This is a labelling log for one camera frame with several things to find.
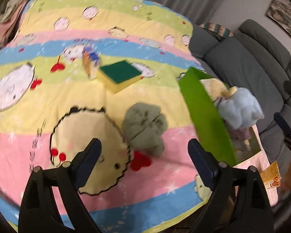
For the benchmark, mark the striped cushion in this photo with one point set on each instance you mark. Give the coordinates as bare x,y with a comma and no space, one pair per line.
218,31

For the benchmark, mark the wall picture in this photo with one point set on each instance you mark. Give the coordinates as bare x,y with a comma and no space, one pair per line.
279,11

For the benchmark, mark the green storage bag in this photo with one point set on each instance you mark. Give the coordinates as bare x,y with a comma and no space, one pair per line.
211,130

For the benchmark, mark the green grey cloth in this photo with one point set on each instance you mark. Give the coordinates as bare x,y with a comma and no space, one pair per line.
11,12

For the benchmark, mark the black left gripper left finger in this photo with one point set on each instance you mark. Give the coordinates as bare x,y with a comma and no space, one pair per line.
39,211

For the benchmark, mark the grey quilted sofa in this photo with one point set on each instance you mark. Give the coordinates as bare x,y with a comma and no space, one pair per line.
252,58

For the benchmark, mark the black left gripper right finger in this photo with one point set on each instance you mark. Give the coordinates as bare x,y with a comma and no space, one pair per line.
286,129

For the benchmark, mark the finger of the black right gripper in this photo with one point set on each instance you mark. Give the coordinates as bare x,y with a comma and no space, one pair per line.
239,201

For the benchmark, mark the light blue plush elephant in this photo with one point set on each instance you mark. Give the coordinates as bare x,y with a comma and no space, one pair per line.
239,108

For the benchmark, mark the cream plush toy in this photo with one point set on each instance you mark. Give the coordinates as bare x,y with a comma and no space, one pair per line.
216,89

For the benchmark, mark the purple fleece cloth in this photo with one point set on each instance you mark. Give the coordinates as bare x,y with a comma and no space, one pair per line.
242,134

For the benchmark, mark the orange snack packet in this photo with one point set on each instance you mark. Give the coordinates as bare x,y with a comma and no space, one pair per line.
271,176

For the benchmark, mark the blue orange sponge pack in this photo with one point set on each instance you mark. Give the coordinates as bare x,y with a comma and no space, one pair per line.
91,61

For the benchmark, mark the yellow green scrub sponge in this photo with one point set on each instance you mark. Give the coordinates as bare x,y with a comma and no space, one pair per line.
118,76

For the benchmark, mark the pink towel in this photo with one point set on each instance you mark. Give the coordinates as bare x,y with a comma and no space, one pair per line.
6,28

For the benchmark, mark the grey green towel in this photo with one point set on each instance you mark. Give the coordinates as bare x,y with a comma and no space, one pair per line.
143,126

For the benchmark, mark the colourful cartoon bed sheet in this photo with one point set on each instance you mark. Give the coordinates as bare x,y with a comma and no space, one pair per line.
50,110

